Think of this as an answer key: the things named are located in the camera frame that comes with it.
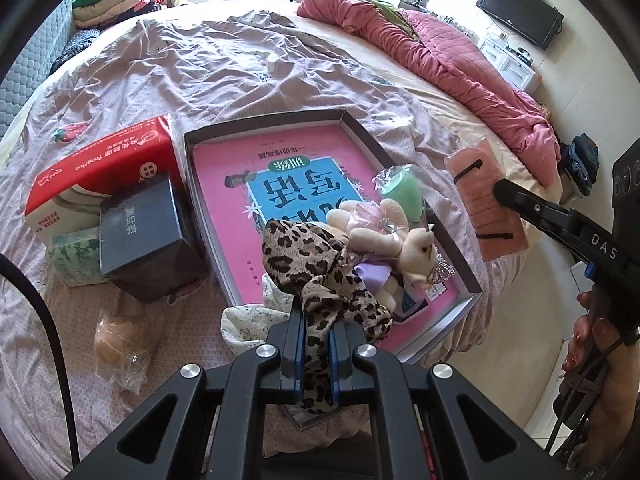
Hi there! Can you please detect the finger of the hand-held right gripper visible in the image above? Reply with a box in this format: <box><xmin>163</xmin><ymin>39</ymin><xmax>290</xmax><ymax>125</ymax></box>
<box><xmin>494</xmin><ymin>179</ymin><xmax>626</xmax><ymax>273</ymax></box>

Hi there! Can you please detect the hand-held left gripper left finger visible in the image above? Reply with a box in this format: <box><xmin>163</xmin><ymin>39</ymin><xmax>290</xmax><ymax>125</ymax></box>
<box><xmin>65</xmin><ymin>310</ymin><xmax>306</xmax><ymax>480</ymax></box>

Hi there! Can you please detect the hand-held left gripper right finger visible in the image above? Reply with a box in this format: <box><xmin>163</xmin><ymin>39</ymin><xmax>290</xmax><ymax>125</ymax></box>
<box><xmin>327</xmin><ymin>321</ymin><xmax>571</xmax><ymax>480</ymax></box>

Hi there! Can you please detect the pink sponge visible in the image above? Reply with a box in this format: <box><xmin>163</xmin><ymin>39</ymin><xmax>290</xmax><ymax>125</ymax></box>
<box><xmin>445</xmin><ymin>139</ymin><xmax>530</xmax><ymax>262</ymax></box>

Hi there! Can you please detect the leopard print scrunchie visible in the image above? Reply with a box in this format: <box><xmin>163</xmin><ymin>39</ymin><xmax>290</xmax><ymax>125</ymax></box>
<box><xmin>262</xmin><ymin>219</ymin><xmax>393</xmax><ymax>416</ymax></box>

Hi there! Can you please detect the cream teddy bear pink bow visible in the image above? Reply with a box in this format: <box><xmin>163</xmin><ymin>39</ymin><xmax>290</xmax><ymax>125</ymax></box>
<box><xmin>327</xmin><ymin>199</ymin><xmax>408</xmax><ymax>261</ymax></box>

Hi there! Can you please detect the cream teddy bear purple bow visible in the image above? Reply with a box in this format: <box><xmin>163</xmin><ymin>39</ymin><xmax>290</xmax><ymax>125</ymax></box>
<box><xmin>360</xmin><ymin>227</ymin><xmax>441</xmax><ymax>311</ymax></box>

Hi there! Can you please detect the person's right hand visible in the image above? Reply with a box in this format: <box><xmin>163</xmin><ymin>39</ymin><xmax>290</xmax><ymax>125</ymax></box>
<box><xmin>562</xmin><ymin>291</ymin><xmax>640</xmax><ymax>461</ymax></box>

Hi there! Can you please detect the blue clothes heap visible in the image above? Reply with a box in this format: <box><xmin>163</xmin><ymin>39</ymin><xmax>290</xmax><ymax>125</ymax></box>
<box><xmin>560</xmin><ymin>132</ymin><xmax>599</xmax><ymax>196</ymax></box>

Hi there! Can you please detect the white floral scrunchie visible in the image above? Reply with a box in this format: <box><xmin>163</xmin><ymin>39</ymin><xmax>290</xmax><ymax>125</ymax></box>
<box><xmin>221</xmin><ymin>275</ymin><xmax>301</xmax><ymax>361</ymax></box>

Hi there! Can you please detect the green puff in plastic bag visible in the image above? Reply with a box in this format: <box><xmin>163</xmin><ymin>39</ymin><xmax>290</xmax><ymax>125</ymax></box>
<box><xmin>372</xmin><ymin>164</ymin><xmax>436</xmax><ymax>226</ymax></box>

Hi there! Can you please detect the white drawer cabinet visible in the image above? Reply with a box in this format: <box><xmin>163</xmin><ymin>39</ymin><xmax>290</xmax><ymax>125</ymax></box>
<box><xmin>477</xmin><ymin>35</ymin><xmax>543</xmax><ymax>93</ymax></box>

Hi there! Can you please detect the pink quilt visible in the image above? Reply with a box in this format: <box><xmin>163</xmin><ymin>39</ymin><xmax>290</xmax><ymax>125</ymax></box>
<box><xmin>297</xmin><ymin>0</ymin><xmax>563</xmax><ymax>181</ymax></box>

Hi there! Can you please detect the orange puff in plastic bag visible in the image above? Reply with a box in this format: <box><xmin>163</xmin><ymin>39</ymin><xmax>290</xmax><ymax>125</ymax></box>
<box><xmin>94</xmin><ymin>305</ymin><xmax>156</xmax><ymax>393</ymax></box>

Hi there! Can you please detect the pink book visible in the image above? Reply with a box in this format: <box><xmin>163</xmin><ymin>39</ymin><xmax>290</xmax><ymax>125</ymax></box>
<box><xmin>192</xmin><ymin>122</ymin><xmax>461</xmax><ymax>321</ymax></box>

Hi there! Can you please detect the black box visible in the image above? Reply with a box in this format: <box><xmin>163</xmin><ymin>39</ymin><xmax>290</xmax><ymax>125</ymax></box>
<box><xmin>98</xmin><ymin>176</ymin><xmax>208</xmax><ymax>305</ymax></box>

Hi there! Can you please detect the black television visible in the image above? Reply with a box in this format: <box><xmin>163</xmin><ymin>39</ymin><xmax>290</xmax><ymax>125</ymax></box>
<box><xmin>475</xmin><ymin>0</ymin><xmax>565</xmax><ymax>51</ymax></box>

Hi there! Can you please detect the olive green cloth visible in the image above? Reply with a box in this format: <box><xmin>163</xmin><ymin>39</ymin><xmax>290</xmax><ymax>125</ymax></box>
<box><xmin>370</xmin><ymin>0</ymin><xmax>421</xmax><ymax>41</ymax></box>

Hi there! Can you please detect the green patterned tissue pack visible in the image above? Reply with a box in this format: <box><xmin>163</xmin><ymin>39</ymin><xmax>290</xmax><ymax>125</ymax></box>
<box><xmin>47</xmin><ymin>225</ymin><xmax>108</xmax><ymax>288</ymax></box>

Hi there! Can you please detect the red and white tissue box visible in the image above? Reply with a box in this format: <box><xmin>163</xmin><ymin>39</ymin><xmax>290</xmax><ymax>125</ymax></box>
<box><xmin>25</xmin><ymin>113</ymin><xmax>186</xmax><ymax>246</ymax></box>

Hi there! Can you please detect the pink bed sheet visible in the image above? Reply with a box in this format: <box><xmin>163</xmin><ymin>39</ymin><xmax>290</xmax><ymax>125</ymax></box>
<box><xmin>0</xmin><ymin>7</ymin><xmax>566</xmax><ymax>461</ymax></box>

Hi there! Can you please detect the black cable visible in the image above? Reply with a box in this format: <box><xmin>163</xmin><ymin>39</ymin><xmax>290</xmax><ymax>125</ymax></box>
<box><xmin>0</xmin><ymin>255</ymin><xmax>81</xmax><ymax>466</ymax></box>

